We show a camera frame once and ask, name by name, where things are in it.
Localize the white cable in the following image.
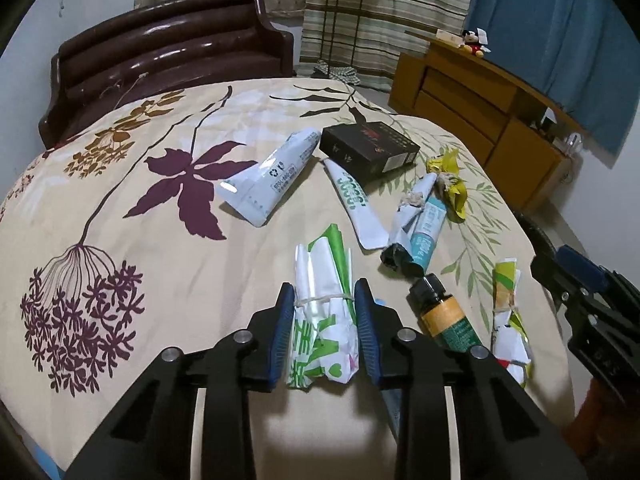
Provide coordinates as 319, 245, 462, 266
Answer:
100, 72, 151, 107

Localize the brown leather sofa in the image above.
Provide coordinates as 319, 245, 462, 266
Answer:
37, 0, 295, 150

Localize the wooden cabinet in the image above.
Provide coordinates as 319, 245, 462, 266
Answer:
389, 30, 586, 211

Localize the black cardboard box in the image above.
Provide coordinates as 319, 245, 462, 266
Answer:
320, 122, 421, 181

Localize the green white plastic bag bundle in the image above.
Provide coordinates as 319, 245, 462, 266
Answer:
285, 224, 362, 391

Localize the large white squeezed tube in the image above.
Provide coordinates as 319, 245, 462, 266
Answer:
216, 129, 322, 228

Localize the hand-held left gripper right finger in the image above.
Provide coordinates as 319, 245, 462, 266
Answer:
352, 278, 588, 480

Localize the white tube with green print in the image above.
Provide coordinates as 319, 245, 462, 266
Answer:
322, 158, 390, 251

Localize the teal tube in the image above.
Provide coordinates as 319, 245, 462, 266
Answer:
410, 197, 447, 269

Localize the blue curtain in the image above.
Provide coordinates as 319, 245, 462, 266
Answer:
465, 0, 640, 171

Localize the yellow green crumpled carton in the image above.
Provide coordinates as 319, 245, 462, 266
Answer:
491, 257, 535, 392

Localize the striped cloth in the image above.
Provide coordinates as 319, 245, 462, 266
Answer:
312, 60, 362, 86

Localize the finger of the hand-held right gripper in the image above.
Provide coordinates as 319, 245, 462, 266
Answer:
530, 254, 601, 322
556, 245, 621, 295

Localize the brown bottle with yellow label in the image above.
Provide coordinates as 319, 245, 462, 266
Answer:
407, 274, 484, 357

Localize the floral printed blanket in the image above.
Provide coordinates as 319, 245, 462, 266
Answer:
0, 77, 576, 480

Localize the striped curtain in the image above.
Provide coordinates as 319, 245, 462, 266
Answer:
299, 0, 478, 93

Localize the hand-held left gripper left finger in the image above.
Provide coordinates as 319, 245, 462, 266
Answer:
65, 282, 296, 480

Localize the yellow crumpled wrapper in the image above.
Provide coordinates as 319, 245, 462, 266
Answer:
426, 147, 469, 223

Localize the rolled white paper wrapper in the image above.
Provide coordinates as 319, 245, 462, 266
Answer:
390, 172, 441, 252

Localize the black metal plant stand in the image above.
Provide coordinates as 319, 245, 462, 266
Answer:
320, 0, 366, 78

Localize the black crumpled wrapper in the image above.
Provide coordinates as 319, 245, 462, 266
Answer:
380, 242, 421, 277

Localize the mouse plush toy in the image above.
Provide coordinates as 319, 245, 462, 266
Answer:
459, 27, 494, 57

